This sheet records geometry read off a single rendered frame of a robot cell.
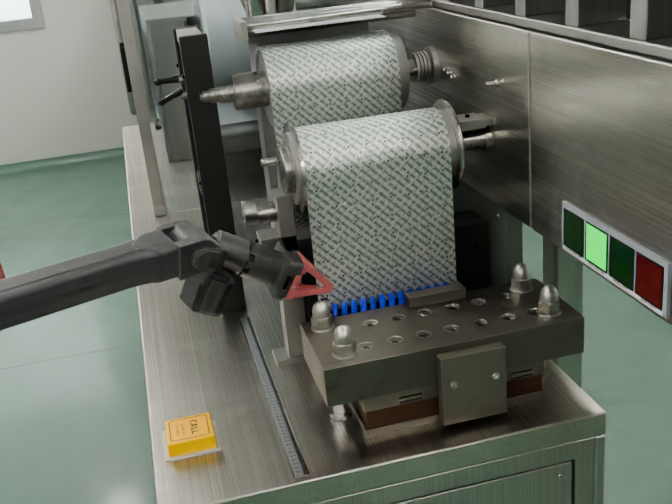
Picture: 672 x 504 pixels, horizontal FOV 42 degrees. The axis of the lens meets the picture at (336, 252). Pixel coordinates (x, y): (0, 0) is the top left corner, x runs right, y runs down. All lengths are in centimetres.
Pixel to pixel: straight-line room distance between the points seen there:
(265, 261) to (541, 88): 48
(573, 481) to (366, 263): 46
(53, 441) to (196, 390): 178
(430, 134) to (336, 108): 25
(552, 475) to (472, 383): 20
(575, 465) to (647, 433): 158
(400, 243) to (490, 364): 26
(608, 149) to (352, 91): 58
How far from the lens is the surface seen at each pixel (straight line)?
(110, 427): 322
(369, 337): 129
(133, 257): 122
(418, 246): 140
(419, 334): 130
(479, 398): 130
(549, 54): 124
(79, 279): 119
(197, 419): 136
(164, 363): 159
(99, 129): 695
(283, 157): 134
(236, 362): 155
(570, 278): 171
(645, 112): 105
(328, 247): 136
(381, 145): 134
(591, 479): 141
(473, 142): 144
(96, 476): 298
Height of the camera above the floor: 162
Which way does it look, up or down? 22 degrees down
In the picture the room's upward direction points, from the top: 6 degrees counter-clockwise
